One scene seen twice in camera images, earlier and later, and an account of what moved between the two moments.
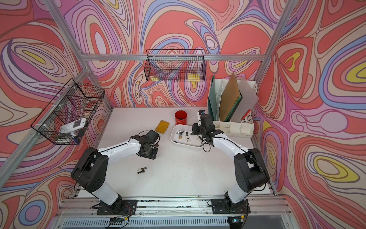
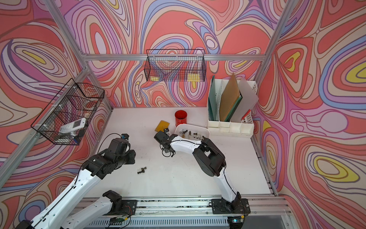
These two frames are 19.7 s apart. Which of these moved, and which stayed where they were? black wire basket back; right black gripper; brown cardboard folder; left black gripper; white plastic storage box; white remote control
Moved: left black gripper; right black gripper
Stayed: black wire basket back; white plastic storage box; white remote control; brown cardboard folder
